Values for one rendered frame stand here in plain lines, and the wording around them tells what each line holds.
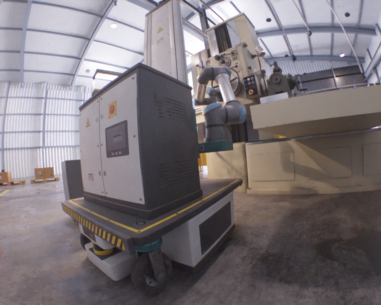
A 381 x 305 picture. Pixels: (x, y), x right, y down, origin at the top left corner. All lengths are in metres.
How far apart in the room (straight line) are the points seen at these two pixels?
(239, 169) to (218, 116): 1.20
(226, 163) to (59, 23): 10.76
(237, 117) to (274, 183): 1.12
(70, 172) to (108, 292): 1.00
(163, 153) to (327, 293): 0.78
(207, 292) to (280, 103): 0.79
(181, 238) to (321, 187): 1.59
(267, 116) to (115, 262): 0.85
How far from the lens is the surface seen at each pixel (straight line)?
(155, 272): 0.63
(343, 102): 0.75
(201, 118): 2.71
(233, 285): 0.73
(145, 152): 0.53
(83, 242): 1.01
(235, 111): 1.05
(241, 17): 3.55
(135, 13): 10.70
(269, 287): 0.72
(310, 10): 11.73
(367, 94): 0.79
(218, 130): 0.99
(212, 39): 3.60
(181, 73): 1.04
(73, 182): 1.49
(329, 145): 1.90
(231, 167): 2.15
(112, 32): 11.47
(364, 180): 2.02
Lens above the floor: 0.51
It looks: 1 degrees up
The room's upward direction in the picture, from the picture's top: 5 degrees counter-clockwise
